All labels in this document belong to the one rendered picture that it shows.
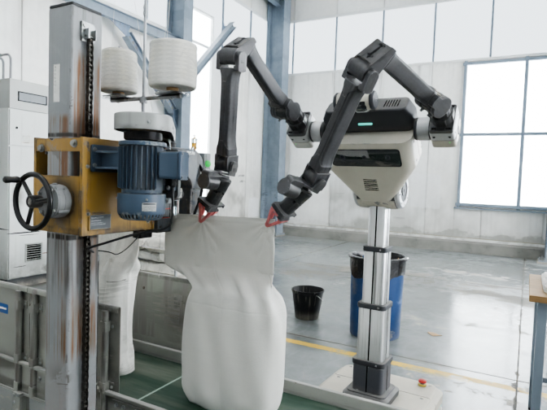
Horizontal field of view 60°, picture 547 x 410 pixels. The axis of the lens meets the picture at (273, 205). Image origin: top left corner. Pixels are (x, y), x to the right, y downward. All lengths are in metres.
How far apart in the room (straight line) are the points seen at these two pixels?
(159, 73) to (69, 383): 1.06
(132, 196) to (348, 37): 9.28
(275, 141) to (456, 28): 4.18
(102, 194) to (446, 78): 8.63
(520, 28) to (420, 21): 1.77
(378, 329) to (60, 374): 1.27
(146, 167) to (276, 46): 9.51
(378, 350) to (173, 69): 1.43
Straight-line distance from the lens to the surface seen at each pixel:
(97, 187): 1.63
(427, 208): 9.62
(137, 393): 2.04
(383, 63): 1.46
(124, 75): 1.84
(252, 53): 1.76
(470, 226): 9.53
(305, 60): 10.79
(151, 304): 2.49
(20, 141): 5.57
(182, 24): 8.16
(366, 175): 2.00
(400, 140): 1.88
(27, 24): 6.54
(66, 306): 1.69
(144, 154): 1.51
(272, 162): 10.51
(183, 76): 1.65
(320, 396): 1.99
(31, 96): 5.68
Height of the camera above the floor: 1.22
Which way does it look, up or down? 3 degrees down
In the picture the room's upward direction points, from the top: 2 degrees clockwise
